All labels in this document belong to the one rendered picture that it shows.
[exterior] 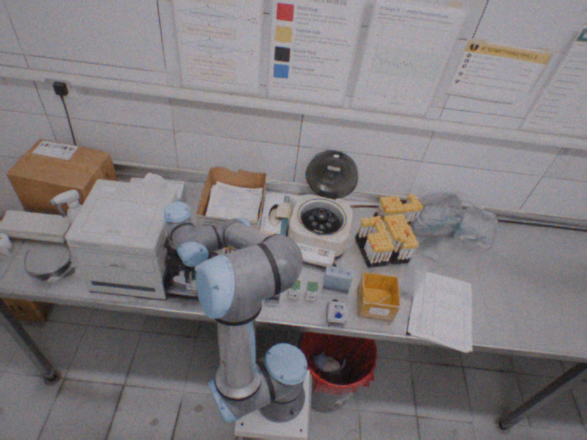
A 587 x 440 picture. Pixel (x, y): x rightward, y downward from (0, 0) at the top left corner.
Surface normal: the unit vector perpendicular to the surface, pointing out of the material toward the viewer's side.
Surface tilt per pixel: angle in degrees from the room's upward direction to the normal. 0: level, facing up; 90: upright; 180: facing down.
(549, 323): 0
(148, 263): 90
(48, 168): 2
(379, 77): 94
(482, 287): 0
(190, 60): 93
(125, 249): 89
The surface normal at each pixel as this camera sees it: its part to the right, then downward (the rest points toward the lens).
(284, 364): 0.22, -0.76
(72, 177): 0.11, -0.65
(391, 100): -0.07, 0.78
